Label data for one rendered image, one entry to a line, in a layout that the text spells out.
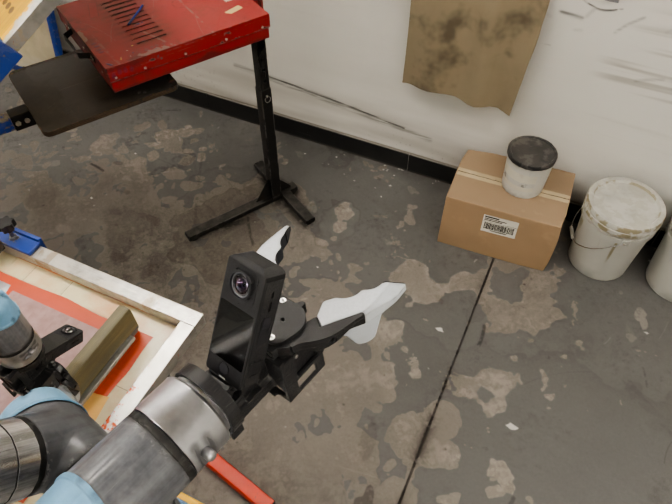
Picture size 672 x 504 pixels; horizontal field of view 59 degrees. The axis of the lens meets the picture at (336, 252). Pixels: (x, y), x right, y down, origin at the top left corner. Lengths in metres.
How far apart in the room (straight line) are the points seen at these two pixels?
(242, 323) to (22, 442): 0.23
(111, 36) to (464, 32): 1.35
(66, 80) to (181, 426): 1.89
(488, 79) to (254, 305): 2.26
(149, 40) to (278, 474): 1.53
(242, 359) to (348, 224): 2.40
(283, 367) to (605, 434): 2.07
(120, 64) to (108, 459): 1.62
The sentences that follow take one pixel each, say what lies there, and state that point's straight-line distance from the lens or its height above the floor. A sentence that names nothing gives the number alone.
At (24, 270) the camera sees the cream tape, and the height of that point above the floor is 0.95.
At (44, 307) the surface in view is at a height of 0.95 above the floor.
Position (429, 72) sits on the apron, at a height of 0.65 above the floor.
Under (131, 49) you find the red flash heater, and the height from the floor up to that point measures 1.10.
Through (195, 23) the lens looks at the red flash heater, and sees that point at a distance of 2.15.
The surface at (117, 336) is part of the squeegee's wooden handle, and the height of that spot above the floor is 1.02.
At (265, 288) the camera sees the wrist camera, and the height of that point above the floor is 1.76.
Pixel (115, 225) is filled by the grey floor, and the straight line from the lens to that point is 3.07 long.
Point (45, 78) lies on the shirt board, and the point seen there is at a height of 0.95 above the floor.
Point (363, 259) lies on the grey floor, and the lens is 2.75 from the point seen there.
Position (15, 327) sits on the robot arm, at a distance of 1.12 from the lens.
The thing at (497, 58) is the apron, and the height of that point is 0.78.
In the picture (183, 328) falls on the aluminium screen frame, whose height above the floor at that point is 0.99.
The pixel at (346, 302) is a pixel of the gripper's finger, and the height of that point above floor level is 1.69.
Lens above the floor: 2.14
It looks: 50 degrees down
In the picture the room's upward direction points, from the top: straight up
